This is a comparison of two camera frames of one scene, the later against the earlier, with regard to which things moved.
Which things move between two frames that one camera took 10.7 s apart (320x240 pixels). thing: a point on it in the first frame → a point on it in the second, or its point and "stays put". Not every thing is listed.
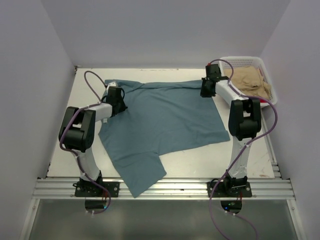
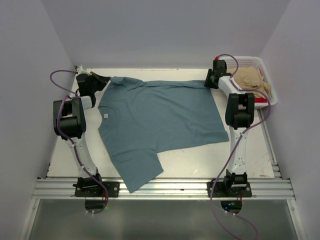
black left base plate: x=91 y=189 stays put
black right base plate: x=224 y=189 stays put
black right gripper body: x=205 y=92 → x=208 y=82
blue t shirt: x=160 y=118 stays put
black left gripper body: x=122 y=106 → x=96 y=84
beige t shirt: x=249 y=81 stays put
